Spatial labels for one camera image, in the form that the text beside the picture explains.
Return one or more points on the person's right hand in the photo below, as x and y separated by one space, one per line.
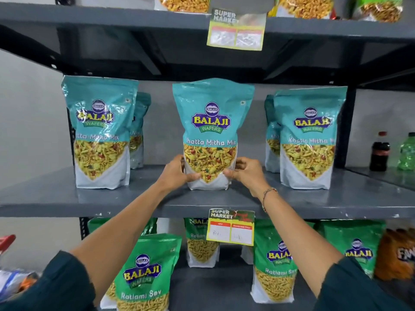
249 176

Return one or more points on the person's left hand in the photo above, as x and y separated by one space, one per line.
173 178

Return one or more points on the person's right thumb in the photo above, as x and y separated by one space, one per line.
230 174

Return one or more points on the person's left thumb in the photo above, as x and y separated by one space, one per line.
193 178

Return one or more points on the teal snack mix pouch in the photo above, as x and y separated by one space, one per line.
270 142
212 126
100 126
308 132
139 126

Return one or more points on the person's right forearm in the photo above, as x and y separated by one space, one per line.
298 239

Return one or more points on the person's left forearm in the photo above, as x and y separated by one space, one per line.
120 236

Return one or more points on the yellow shelf price tag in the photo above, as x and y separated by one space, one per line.
236 32
230 228

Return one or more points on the green sev snack pouch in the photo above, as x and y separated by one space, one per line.
146 272
199 242
356 246
274 265
97 225

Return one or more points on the grey metal shelf rack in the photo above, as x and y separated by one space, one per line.
97 197

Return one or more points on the dark cola bottle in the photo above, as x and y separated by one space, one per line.
379 153

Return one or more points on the grey side shelf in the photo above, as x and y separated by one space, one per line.
382 178

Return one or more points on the dark green shirt sleeve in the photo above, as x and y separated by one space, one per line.
353 288
52 285

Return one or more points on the yellow snack pouch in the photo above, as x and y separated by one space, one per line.
304 6
184 3

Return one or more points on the green soda bottle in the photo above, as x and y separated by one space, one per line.
407 153

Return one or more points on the orange soda bottle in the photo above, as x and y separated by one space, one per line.
395 255

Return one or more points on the red packet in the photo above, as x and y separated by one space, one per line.
5 244

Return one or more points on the pale plastic packets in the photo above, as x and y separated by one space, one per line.
14 283

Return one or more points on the green topped snack pouch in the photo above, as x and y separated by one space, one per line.
379 8

